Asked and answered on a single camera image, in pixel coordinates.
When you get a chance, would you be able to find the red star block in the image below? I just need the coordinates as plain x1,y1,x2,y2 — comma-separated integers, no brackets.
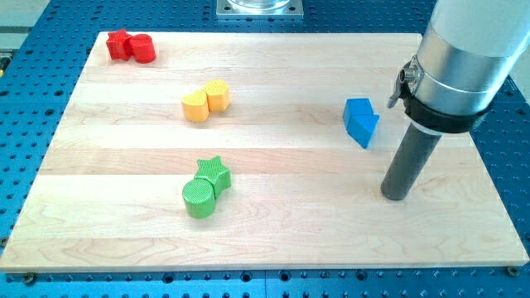
106,29,132,60

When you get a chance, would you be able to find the light wooden board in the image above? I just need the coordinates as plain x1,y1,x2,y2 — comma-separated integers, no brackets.
1,32,528,272

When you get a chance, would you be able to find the yellow hexagon block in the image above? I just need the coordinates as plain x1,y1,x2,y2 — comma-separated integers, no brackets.
203,79,231,112

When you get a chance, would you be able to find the green cylinder block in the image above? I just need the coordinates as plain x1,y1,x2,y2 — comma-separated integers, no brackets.
182,179,215,219

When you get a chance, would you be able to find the blue cube block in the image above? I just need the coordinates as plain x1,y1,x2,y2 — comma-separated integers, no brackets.
342,98,374,127

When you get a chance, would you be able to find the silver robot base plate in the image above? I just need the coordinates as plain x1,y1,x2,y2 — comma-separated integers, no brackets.
215,0,304,20

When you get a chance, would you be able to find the yellow heart block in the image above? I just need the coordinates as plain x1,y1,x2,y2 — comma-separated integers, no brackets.
181,90,210,122

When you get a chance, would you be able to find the red cylinder block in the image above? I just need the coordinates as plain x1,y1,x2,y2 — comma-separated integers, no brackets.
129,34,157,64

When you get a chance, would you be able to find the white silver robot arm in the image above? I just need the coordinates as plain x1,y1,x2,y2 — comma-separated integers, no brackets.
388,0,529,133

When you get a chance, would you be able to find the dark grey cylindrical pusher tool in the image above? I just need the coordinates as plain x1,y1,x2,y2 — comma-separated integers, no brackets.
380,123,442,200

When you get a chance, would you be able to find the blue perforated metal table plate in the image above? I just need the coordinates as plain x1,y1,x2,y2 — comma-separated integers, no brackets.
1,1,529,297

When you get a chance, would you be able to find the green star block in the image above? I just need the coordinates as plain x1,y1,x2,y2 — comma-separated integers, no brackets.
195,156,231,199

